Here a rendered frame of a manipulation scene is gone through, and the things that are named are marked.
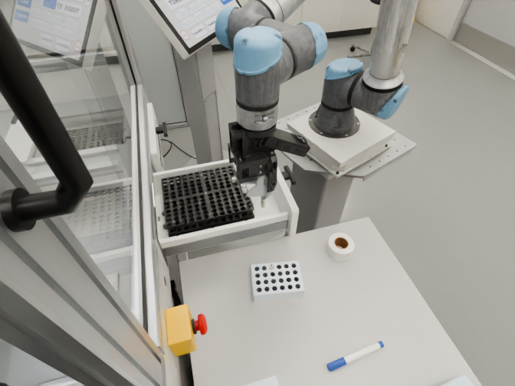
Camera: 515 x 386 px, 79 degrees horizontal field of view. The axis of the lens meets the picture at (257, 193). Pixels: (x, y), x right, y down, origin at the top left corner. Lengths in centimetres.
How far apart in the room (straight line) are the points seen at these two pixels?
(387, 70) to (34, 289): 92
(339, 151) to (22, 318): 99
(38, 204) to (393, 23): 84
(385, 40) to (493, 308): 147
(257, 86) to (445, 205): 194
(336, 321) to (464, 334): 111
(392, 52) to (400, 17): 9
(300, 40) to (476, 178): 219
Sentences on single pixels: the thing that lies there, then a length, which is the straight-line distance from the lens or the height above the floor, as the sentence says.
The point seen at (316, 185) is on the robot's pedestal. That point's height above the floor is 60.
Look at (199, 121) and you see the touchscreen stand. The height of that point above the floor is 49.
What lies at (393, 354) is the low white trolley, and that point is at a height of 76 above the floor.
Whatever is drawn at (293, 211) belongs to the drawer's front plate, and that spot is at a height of 93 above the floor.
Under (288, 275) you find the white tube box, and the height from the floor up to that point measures 80.
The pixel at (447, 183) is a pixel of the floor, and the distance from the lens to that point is 249.
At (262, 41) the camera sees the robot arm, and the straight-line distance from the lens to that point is 49.
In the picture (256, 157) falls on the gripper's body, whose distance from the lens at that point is 60.
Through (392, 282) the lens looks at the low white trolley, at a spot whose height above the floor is 76.
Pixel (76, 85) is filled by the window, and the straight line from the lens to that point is 49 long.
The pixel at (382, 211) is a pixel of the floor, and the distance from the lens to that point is 211.
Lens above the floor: 151
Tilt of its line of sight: 47 degrees down
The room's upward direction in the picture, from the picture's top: straight up
